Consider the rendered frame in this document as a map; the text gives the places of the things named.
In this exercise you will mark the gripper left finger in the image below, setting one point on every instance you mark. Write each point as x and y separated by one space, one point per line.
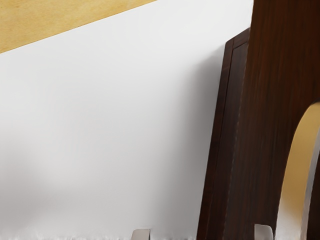
141 235

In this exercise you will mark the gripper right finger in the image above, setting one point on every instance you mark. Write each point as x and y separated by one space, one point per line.
263 233

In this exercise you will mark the dark brown wooden cabinet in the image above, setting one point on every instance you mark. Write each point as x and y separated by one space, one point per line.
270 100

